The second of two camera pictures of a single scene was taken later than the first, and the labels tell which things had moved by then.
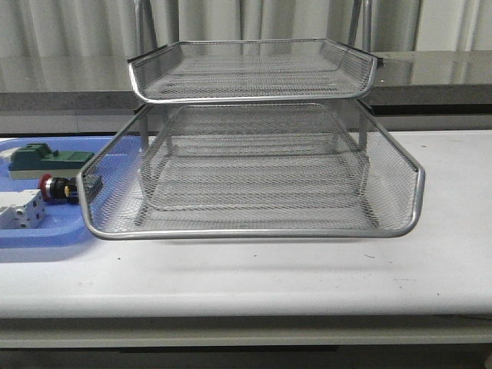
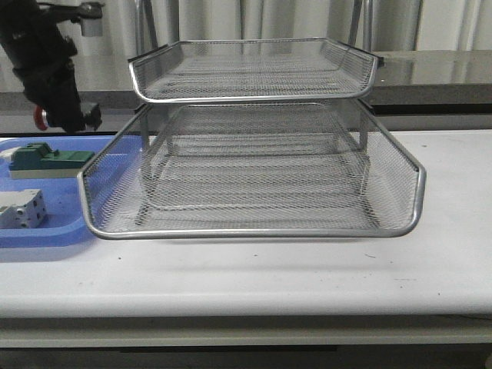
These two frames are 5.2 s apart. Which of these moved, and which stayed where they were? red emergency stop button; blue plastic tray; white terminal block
Moved: red emergency stop button
Stayed: blue plastic tray; white terminal block
